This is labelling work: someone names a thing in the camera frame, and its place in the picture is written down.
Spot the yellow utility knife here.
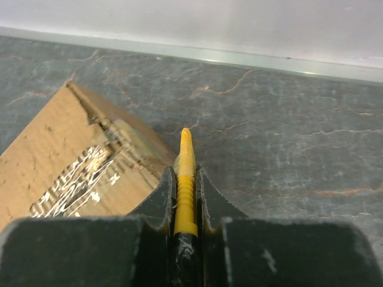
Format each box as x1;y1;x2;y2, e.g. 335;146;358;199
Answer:
171;127;199;286

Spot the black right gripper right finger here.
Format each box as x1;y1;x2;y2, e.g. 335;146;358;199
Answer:
196;168;382;286

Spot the brown cardboard express box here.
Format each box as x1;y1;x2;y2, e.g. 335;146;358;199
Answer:
1;81;176;227

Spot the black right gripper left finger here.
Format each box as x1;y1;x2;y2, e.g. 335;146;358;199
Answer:
1;167;176;286

